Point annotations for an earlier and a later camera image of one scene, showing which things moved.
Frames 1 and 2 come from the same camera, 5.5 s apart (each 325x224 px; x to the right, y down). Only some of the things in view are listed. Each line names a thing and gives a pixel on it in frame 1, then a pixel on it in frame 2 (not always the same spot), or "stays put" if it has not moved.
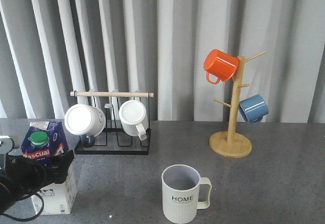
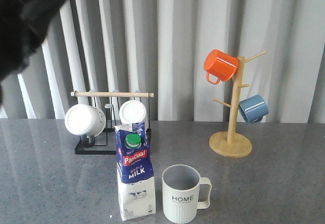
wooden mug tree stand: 228,144 stays put
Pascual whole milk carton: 45,139 -> 134,171
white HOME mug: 180,192 stays put
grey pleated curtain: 59,36 stays put
